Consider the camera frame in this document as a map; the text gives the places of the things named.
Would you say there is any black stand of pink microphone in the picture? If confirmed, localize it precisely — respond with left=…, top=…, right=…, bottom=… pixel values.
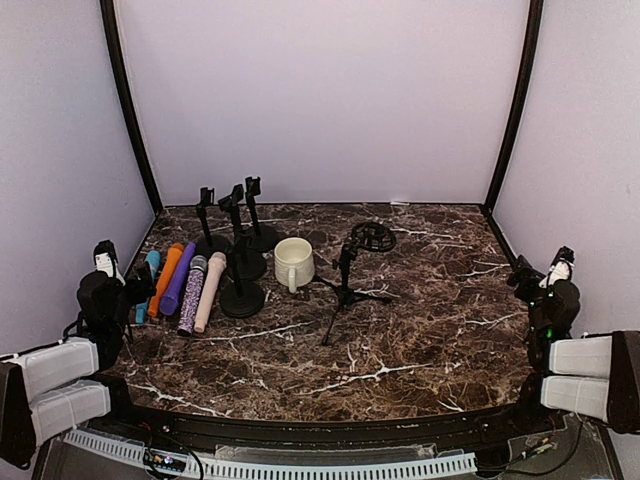
left=219, top=245, right=265, bottom=319

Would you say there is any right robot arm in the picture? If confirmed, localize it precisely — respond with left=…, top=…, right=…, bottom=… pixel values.
left=507, top=247, right=639, bottom=435

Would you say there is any black shock mount tripod stand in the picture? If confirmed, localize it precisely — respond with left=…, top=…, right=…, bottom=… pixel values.
left=312, top=222, right=399, bottom=347

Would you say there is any orange toy microphone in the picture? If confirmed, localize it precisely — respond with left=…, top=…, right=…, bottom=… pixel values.
left=147, top=243, right=185, bottom=318

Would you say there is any black corner post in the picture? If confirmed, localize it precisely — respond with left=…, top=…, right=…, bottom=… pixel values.
left=99, top=0, right=164, bottom=216
left=483, top=0, right=544, bottom=217

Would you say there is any left black corner post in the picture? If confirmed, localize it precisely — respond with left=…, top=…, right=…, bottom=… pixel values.
left=99, top=0, right=164, bottom=216

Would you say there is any black stand of blue microphone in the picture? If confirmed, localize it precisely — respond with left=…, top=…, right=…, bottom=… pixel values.
left=193, top=186, right=232, bottom=261

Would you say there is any purple toy microphone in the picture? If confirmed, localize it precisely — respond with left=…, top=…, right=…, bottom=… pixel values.
left=160, top=242, right=196, bottom=316

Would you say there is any silver glitter microphone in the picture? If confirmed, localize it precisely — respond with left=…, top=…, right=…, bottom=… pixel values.
left=177, top=255, right=208, bottom=337

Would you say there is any pale pink toy microphone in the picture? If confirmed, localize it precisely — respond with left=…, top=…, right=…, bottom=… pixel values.
left=194, top=252, right=227, bottom=333

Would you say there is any right black corner post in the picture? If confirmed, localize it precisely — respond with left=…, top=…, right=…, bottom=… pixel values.
left=483, top=0, right=544, bottom=217

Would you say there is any blue toy microphone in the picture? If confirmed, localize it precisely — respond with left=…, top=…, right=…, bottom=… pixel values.
left=135, top=250, right=161, bottom=324

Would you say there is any black front rail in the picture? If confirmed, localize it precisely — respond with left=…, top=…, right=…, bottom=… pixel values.
left=89, top=374, right=566, bottom=456

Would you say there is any cream ceramic mug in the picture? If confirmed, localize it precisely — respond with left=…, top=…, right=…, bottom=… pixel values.
left=273, top=237, right=315, bottom=294

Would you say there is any black stand of purple microphone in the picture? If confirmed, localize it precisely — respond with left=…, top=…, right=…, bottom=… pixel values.
left=218, top=184, right=267, bottom=280

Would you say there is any white slotted cable duct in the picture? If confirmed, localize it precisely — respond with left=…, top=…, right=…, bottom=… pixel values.
left=62, top=430, right=477, bottom=479

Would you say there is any black stand of orange microphone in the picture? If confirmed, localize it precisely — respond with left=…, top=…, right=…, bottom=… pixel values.
left=245, top=176, right=280, bottom=253

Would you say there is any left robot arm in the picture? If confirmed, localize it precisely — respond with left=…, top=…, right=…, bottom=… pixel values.
left=1, top=265, right=156, bottom=470

